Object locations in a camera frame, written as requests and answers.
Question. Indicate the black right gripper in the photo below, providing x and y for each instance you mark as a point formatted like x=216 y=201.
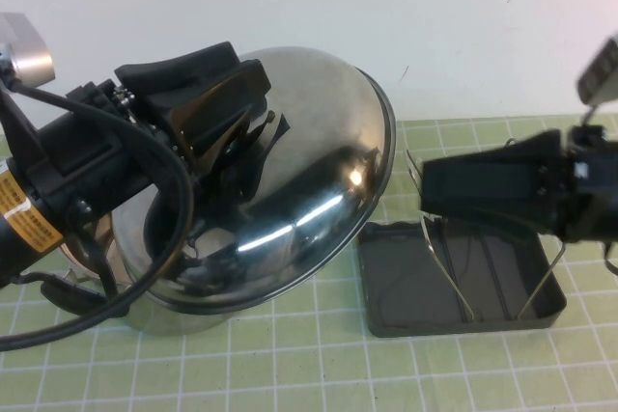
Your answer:
x=584 y=200

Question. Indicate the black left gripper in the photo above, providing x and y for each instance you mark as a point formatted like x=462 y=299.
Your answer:
x=96 y=161

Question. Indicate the steel pot lid black knob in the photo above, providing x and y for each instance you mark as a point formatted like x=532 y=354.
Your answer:
x=314 y=142

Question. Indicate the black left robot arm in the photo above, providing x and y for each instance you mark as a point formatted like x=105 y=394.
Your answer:
x=24 y=238

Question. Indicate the stainless steel cooking pot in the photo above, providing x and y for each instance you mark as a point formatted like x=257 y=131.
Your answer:
x=203 y=322

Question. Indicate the dark grey drip tray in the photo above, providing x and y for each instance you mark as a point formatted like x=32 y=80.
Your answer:
x=410 y=277

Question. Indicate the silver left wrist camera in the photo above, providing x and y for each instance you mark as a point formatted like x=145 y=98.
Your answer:
x=26 y=50

